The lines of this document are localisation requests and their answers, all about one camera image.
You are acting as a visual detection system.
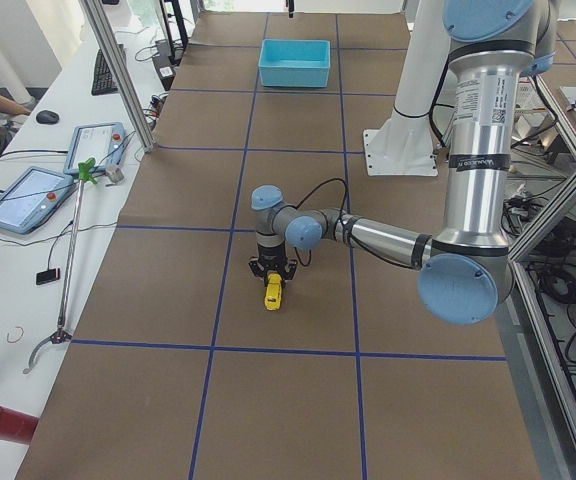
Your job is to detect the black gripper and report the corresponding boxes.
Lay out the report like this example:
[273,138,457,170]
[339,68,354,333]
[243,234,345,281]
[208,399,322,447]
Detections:
[248,243,297,288]

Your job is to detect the yellow beetle toy car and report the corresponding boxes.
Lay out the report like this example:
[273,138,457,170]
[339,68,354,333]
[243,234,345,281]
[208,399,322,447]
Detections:
[264,272,284,311]

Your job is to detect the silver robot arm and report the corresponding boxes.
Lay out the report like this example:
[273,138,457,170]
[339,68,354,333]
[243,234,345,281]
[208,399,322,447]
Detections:
[249,1,559,325]

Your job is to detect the small grey metal block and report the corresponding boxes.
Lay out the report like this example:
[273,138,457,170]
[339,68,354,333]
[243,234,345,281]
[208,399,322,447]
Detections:
[105,164,124,184]

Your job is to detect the light blue plastic bin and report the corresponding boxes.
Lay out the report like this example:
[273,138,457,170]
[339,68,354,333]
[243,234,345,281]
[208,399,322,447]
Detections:
[258,39,331,88]

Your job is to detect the blue teach pendant far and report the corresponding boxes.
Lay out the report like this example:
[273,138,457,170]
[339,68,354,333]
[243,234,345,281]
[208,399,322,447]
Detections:
[63,122,126,176]

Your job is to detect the blue teach pendant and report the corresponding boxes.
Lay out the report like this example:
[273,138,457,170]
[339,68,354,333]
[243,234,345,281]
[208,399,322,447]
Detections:
[63,122,126,176]
[0,167,74,235]

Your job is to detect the small black phone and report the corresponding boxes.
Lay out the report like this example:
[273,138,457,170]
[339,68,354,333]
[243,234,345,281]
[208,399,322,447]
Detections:
[35,268,61,286]

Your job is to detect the blue teach pendant near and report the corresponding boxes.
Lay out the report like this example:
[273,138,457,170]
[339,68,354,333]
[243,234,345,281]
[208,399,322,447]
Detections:
[0,167,74,235]

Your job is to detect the black keyboard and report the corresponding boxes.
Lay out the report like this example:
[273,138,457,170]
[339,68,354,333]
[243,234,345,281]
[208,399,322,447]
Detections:
[91,50,118,96]

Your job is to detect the black computer mouse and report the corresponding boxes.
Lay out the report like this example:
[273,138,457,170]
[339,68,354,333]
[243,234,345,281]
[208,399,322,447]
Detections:
[35,110,60,125]

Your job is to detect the red cylinder bottle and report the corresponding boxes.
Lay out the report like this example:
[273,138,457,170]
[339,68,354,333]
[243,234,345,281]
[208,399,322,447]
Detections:
[0,405,39,445]

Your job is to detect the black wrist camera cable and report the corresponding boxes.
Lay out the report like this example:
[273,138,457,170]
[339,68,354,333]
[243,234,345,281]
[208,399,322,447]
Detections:
[291,177,350,267]

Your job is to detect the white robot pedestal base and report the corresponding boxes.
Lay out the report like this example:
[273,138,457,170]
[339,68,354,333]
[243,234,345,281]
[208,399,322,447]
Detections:
[363,0,450,177]

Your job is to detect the aluminium frame post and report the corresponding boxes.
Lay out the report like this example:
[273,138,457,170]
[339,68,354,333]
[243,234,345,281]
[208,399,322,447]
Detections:
[81,0,155,153]

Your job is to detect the green handled reacher grabber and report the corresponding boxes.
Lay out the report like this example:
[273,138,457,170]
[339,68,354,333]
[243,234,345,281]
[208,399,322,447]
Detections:
[22,157,97,375]

